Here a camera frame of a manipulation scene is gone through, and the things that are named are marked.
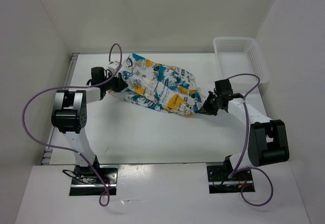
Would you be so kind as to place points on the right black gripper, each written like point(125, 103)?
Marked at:
point(206, 108)

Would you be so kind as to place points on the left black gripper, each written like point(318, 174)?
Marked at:
point(120, 84)

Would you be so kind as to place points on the patterned white teal yellow shorts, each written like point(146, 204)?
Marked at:
point(164, 88)

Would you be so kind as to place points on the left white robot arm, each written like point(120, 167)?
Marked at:
point(69, 115)

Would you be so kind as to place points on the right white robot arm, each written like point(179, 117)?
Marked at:
point(265, 141)

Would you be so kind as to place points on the white plastic basket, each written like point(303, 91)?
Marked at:
point(237, 55)

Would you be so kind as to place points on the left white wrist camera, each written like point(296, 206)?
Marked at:
point(113, 66)

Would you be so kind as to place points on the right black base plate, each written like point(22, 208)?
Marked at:
point(219, 183)

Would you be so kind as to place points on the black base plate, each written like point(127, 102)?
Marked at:
point(219, 183)
point(86, 183)

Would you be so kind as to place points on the aluminium table edge rail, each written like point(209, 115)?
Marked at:
point(49, 149)

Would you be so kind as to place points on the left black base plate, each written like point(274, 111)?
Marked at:
point(86, 183)

